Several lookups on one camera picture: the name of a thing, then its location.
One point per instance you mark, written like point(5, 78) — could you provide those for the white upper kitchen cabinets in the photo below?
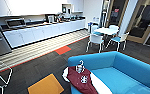
point(24, 6)

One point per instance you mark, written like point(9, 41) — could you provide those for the white dining chair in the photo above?
point(96, 39)
point(113, 27)

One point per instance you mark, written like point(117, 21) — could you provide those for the maroon white varsity jacket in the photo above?
point(81, 81)

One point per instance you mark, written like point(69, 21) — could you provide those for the white kitchen cabinets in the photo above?
point(24, 6)
point(41, 33)

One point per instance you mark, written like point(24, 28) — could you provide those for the black coffee machine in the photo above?
point(66, 9)

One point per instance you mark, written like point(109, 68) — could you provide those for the white lower kitchen cabinets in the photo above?
point(41, 33)

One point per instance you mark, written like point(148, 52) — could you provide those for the white square table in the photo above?
point(106, 30)

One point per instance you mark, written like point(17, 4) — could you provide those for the white chair blue seat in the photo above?
point(94, 28)
point(119, 38)

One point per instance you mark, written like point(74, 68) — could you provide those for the blue sofa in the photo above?
point(131, 73)

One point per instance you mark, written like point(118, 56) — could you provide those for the dark microwave oven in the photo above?
point(16, 22)

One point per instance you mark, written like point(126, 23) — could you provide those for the wood framed glass door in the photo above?
point(146, 20)
point(116, 11)

